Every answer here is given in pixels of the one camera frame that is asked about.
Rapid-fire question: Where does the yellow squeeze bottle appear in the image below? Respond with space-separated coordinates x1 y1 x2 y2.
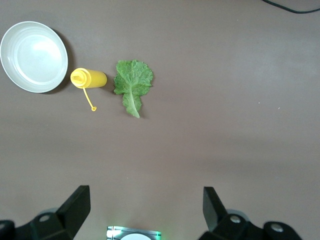
70 67 108 112

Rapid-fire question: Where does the beige plate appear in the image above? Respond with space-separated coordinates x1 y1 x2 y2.
0 21 69 94

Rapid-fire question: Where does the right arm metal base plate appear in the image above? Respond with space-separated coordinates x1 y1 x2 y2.
106 226 162 240

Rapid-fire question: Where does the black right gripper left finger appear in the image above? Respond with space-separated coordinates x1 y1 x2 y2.
0 184 91 240

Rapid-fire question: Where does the green lettuce leaf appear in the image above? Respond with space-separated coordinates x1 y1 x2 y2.
113 59 154 119

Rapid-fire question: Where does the black looped cable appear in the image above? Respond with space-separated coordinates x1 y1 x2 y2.
262 0 320 14

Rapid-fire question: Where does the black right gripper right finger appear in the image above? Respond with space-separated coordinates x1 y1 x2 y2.
199 186 305 240

